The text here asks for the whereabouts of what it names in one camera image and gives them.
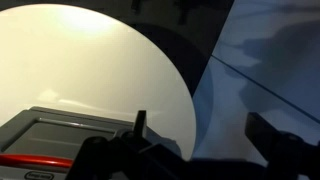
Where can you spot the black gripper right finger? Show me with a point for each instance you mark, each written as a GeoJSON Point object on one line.
{"type": "Point", "coordinates": [263, 135]}

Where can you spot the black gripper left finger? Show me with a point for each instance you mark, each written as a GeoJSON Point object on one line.
{"type": "Point", "coordinates": [140, 123]}

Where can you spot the grey toy stove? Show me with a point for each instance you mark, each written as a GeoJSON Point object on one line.
{"type": "Point", "coordinates": [50, 133]}

